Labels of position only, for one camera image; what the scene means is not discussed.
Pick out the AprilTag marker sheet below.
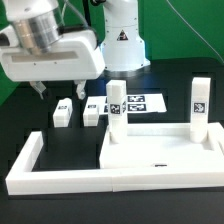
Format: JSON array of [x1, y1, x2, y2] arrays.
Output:
[[85, 93, 167, 115]]

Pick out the white U-shaped frame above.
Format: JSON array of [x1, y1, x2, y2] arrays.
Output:
[[6, 132, 224, 195]]

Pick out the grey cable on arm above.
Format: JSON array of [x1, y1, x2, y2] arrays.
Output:
[[58, 0, 91, 31]]

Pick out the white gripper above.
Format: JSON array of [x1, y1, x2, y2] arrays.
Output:
[[0, 25, 105, 100]]

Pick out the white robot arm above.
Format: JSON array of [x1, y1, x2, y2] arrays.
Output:
[[0, 0, 150, 99]]

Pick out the white desk top tray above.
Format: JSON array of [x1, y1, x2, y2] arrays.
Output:
[[99, 123, 224, 170]]

